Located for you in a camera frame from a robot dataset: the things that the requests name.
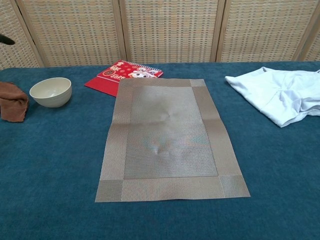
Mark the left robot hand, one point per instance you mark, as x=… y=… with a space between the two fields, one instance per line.
x=5 y=40

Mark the cream round bowl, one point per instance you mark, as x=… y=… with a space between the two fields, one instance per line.
x=50 y=96

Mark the silver woven placemat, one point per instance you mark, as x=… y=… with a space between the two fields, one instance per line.
x=165 y=140

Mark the brown crumpled cloth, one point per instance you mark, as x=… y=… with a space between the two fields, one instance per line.
x=12 y=105

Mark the red desk calendar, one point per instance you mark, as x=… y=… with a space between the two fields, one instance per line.
x=107 y=75

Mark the teal table cover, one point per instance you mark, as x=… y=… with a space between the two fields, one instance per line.
x=50 y=162

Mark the woven folding screen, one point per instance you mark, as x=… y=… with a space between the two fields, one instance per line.
x=170 y=30

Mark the white crumpled shirt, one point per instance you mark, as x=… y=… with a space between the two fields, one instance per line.
x=270 y=95

